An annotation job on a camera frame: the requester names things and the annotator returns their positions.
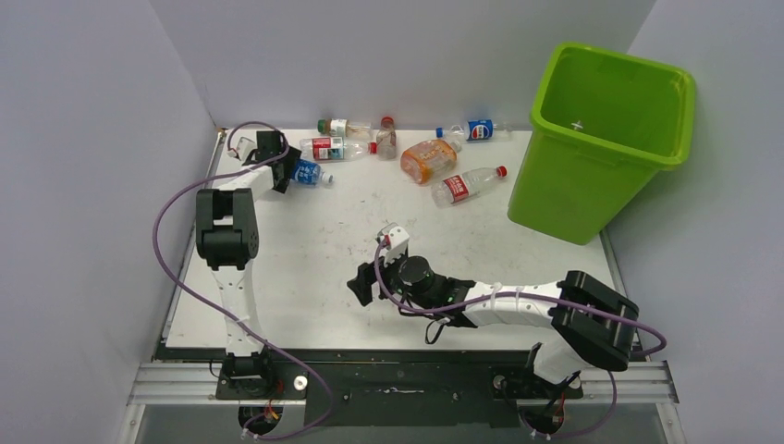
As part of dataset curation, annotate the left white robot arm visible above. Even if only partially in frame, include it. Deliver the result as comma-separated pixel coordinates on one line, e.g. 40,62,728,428
196,130,288,399

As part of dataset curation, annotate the blue label water bottle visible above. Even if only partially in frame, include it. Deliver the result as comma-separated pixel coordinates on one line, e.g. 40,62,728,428
290,159,335,186

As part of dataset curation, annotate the orange bottle white cap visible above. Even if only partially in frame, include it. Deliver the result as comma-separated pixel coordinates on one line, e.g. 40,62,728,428
399,139,462,185

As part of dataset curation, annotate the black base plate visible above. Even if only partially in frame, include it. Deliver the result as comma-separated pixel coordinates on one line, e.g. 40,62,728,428
212,349,583,427

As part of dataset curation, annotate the red blue label bottle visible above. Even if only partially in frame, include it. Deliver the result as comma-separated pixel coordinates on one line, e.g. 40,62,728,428
299,136,377,162

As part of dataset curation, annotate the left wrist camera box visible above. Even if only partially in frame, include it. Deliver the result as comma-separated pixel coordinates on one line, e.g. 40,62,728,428
232,137,257,162

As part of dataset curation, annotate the far pepsi bottle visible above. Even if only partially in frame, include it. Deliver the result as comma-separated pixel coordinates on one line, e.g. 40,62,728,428
435,119,512,142

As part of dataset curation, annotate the green cap brown bottle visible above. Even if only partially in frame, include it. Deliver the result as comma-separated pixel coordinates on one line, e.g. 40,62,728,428
317,118,373,141

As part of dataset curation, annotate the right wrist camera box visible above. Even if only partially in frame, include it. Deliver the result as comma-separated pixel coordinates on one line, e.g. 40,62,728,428
376,223,410,252

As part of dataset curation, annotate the red label clear bottle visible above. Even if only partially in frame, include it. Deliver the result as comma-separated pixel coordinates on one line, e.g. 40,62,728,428
431,166,508,207

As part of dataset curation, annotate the red cap small bottle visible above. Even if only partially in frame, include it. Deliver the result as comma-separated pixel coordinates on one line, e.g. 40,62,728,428
376,116,398,160

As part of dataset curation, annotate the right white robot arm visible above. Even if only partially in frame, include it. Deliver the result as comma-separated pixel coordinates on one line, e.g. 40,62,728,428
347,241,639,396

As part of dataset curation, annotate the green plastic bin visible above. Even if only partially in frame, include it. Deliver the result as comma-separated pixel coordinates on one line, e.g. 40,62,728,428
507,43,696,245

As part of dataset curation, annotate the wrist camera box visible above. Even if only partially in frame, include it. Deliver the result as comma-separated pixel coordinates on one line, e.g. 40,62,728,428
232,137,257,162
376,223,410,252

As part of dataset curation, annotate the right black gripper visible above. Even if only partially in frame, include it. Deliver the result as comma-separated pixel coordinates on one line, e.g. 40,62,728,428
349,244,435,312

